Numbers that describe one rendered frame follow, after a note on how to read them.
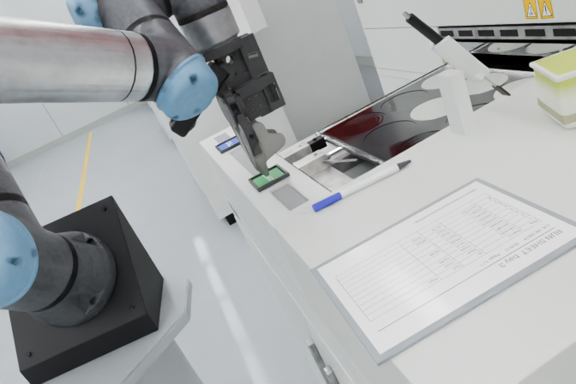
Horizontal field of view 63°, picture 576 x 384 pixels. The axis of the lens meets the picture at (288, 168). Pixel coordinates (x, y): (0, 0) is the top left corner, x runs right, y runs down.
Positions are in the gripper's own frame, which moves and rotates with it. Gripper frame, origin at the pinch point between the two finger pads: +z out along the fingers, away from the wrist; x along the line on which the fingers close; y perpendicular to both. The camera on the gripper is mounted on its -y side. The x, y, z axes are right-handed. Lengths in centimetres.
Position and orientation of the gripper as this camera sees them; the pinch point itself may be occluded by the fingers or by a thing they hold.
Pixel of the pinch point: (260, 171)
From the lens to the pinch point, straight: 74.6
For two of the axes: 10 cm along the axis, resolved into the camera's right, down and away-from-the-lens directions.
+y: 8.6, -4.7, 2.0
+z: 3.7, 8.5, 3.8
